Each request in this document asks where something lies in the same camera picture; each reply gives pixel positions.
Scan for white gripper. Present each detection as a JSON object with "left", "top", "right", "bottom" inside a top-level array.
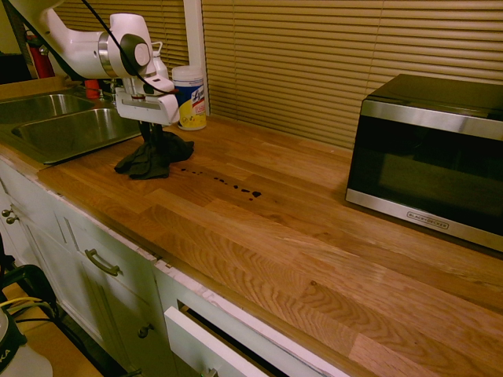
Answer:
[{"left": 115, "top": 86, "right": 181, "bottom": 146}]

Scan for dark cloth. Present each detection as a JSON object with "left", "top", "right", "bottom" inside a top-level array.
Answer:
[{"left": 113, "top": 131, "right": 196, "bottom": 181}]

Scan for white robot base black band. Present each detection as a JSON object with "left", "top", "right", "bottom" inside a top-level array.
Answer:
[{"left": 0, "top": 306, "right": 53, "bottom": 377}]

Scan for dark liquid spill drops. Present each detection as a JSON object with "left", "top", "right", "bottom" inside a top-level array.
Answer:
[{"left": 180, "top": 167, "right": 263, "bottom": 202}]

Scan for disinfecting wipes canister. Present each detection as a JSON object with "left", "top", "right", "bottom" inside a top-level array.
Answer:
[{"left": 171, "top": 65, "right": 208, "bottom": 132}]

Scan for stainless steel sink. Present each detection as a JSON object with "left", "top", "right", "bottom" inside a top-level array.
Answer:
[{"left": 0, "top": 92, "right": 149, "bottom": 166}]

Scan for beige window blind by sink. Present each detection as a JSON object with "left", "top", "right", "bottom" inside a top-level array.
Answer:
[{"left": 54, "top": 0, "right": 189, "bottom": 74}]

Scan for white kitchen cabinet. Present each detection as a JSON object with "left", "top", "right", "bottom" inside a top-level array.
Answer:
[{"left": 0, "top": 156, "right": 343, "bottom": 377}]

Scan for black clamp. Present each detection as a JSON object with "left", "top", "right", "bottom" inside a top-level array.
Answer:
[{"left": 6, "top": 265, "right": 60, "bottom": 319}]

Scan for wide beige window blind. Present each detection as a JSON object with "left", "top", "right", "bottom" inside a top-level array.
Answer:
[{"left": 201, "top": 0, "right": 503, "bottom": 152}]

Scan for white open drawer front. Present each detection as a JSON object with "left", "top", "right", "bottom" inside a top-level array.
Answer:
[{"left": 163, "top": 306, "right": 260, "bottom": 377}]

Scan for black steel microwave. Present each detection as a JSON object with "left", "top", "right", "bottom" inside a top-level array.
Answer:
[{"left": 344, "top": 73, "right": 503, "bottom": 253}]

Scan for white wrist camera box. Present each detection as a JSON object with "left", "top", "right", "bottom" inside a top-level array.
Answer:
[{"left": 141, "top": 76, "right": 176, "bottom": 96}]

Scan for black camera cable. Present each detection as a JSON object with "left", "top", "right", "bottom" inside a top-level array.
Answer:
[{"left": 80, "top": 0, "right": 178, "bottom": 97}]

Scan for wide white window post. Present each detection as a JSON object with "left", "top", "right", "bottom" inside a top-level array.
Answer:
[{"left": 183, "top": 0, "right": 212, "bottom": 117}]

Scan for curved metal cabinet handle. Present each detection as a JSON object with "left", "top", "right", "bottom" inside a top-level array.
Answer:
[{"left": 84, "top": 248, "right": 122, "bottom": 277}]

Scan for yellow cable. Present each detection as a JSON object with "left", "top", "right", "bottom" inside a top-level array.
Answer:
[{"left": 0, "top": 296, "right": 43, "bottom": 312}]

